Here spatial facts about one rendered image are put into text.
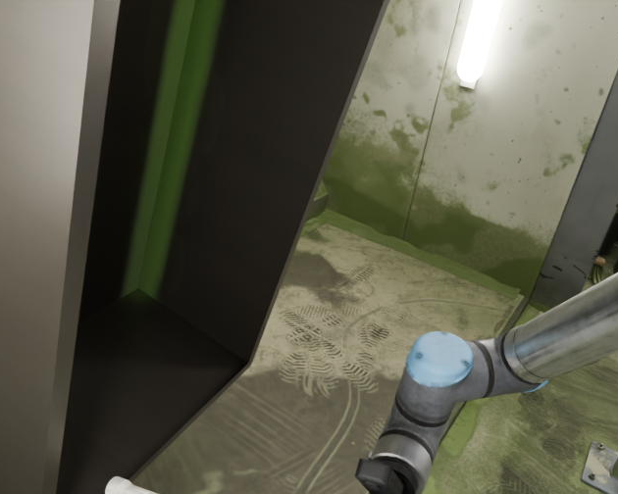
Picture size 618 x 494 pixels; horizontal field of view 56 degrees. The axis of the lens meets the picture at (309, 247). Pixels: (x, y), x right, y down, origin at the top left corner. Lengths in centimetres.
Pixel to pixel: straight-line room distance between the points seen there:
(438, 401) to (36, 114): 66
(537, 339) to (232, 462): 107
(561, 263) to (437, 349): 184
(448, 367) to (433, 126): 192
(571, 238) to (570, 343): 183
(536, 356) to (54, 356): 62
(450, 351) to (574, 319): 19
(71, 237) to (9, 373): 25
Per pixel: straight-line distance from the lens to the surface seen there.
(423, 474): 92
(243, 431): 181
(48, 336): 66
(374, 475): 80
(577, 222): 262
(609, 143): 252
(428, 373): 87
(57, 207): 55
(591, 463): 215
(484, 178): 266
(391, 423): 96
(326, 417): 188
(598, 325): 80
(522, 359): 91
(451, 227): 278
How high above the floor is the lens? 137
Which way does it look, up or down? 29 degrees down
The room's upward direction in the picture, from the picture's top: 9 degrees clockwise
